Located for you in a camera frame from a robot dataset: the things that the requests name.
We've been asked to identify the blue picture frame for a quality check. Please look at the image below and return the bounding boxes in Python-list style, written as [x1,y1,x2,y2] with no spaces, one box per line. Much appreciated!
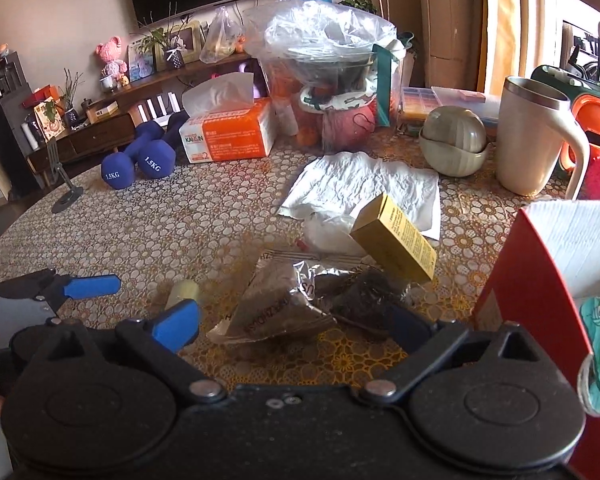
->
[127,42,154,82]

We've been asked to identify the plant in spotted vase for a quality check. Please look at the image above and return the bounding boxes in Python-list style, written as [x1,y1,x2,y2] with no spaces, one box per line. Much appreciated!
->
[135,2,197,71]

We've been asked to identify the yellow curtain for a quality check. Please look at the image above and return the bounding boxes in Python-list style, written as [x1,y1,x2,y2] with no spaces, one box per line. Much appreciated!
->
[481,0,527,97]

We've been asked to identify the wooden photo frame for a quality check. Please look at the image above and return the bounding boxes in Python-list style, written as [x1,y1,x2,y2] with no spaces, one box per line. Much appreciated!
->
[152,20,204,70]

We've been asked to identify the black coffee maker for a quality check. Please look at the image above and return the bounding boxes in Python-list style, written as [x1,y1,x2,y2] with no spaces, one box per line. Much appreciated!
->
[0,51,29,104]

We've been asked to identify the black phone stand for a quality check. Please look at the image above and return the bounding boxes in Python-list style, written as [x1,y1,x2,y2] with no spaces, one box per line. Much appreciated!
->
[45,137,86,214]

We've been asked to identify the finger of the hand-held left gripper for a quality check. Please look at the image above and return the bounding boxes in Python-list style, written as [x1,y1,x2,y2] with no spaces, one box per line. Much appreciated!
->
[0,269,122,313]

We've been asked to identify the dark purple snack packet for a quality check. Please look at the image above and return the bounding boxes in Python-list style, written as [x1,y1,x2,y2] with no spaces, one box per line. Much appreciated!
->
[325,267,412,332]

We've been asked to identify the clear organizer box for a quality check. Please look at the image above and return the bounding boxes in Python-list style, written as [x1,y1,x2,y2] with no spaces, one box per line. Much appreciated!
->
[399,85,502,127]

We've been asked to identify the white crumpled sheet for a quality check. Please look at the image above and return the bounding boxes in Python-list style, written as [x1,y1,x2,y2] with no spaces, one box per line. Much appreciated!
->
[278,151,441,240]

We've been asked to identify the small potted grass plant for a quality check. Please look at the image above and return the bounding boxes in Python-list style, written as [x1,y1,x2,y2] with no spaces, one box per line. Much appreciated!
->
[57,67,86,129]

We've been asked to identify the dark green case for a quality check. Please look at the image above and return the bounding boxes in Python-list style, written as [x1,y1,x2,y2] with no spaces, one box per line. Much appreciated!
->
[530,64,600,107]

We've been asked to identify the blue dumbbell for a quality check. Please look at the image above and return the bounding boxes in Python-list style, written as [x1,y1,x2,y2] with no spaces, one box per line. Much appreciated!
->
[137,112,189,179]
[101,122,166,190]

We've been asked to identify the clear plastic wrap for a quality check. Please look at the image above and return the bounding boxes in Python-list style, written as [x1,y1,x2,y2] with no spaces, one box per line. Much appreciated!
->
[302,211,377,257]

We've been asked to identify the flower picture card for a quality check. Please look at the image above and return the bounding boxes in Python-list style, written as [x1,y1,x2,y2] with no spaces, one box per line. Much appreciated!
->
[32,100,67,142]

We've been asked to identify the silver foil snack packet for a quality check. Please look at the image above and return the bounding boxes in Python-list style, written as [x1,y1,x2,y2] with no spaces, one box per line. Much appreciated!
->
[207,249,376,344]

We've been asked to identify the round beige lidded bowl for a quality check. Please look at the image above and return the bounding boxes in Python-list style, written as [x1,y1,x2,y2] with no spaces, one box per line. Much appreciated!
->
[418,105,491,178]

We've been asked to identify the small yellow box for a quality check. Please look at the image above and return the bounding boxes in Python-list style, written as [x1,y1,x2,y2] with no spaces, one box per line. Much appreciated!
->
[349,192,437,284]

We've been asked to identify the orange tissue box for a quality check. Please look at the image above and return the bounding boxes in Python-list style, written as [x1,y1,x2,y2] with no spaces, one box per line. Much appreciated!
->
[179,72,276,164]

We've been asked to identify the clear plastic bag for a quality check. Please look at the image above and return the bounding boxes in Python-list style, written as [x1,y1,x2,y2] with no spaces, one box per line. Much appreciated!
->
[242,0,399,88]

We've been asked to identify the beige mug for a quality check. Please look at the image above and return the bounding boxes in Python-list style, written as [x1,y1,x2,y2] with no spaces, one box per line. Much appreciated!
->
[495,76,591,201]

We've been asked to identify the pale yellow tube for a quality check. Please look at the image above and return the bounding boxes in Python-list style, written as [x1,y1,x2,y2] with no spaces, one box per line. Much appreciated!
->
[164,279,201,312]

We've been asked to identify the small beige box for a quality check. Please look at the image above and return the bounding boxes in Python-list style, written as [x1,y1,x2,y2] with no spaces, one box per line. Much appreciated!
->
[85,101,120,124]

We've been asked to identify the red cardboard box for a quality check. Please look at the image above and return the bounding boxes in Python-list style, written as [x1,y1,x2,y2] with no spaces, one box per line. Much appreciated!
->
[472,200,600,480]

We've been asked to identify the black side cabinet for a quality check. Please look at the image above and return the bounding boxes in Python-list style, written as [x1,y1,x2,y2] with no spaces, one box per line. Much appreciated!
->
[0,92,37,197]

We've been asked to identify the white router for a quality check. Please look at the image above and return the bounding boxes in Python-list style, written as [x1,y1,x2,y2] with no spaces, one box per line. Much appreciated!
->
[132,92,184,124]

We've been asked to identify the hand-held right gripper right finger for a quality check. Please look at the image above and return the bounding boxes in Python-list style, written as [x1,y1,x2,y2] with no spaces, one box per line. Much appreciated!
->
[362,304,556,405]

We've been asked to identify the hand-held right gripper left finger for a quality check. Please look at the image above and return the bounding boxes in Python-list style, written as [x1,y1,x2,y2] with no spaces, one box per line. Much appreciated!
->
[30,301,229,405]

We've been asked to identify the orange container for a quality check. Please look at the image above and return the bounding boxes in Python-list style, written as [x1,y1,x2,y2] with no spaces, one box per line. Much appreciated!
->
[559,92,600,172]

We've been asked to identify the pink plush toy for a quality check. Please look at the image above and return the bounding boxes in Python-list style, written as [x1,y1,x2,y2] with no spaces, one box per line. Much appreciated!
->
[95,36,130,79]

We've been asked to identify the plastic bag of fruit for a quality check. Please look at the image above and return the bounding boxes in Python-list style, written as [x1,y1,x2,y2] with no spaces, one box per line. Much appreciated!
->
[199,6,244,65]

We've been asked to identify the wooden television cabinet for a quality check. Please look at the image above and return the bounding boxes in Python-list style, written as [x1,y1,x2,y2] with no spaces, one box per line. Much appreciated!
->
[26,52,261,177]

